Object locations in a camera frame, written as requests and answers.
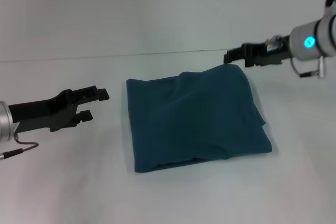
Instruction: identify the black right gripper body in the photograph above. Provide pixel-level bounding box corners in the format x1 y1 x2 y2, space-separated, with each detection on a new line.
241 34 293 68

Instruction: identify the right wrist cable with plug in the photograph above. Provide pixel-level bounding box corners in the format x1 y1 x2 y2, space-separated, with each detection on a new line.
264 34 327 80

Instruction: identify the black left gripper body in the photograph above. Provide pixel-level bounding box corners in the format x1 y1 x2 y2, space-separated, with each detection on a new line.
8 89 81 133

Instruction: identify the teal FREE! print t-shirt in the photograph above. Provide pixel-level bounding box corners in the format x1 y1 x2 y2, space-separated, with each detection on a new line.
125 63 273 174

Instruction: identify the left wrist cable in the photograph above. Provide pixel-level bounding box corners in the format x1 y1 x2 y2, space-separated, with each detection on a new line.
0 134 40 161

